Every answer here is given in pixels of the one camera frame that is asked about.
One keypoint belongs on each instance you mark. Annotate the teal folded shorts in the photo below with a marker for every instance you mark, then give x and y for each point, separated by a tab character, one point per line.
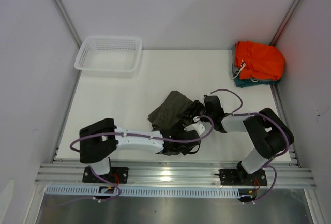
248	83

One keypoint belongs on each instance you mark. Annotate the white slotted cable duct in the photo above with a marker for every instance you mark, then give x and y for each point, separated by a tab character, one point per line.
132	191

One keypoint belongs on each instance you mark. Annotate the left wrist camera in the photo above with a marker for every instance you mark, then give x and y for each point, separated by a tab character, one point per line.
198	127

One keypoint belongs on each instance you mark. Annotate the olive green shorts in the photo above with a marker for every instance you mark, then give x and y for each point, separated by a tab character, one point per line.
176	112

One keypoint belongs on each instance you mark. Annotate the white plastic basket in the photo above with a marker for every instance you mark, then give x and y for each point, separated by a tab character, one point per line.
109	56

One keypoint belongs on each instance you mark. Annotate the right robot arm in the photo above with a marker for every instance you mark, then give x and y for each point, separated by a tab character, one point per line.
268	134

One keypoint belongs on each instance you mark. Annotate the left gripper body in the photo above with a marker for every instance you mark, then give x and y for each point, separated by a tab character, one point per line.
180	130

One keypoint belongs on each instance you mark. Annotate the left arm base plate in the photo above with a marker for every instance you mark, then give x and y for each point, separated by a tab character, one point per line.
117	175

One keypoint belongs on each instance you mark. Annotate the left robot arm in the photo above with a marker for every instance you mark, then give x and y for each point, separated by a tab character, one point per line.
105	138

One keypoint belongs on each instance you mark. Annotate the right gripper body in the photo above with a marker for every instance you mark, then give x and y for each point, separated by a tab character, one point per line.
199	110

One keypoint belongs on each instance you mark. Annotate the orange folded shorts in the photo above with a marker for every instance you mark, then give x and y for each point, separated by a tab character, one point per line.
258	61

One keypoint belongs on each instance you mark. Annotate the aluminium frame rail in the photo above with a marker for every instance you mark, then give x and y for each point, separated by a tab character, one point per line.
175	174

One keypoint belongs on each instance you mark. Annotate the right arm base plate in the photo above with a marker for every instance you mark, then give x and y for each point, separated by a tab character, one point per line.
234	177

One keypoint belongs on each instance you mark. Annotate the grey folded shorts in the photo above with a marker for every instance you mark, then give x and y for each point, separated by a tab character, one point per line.
235	69

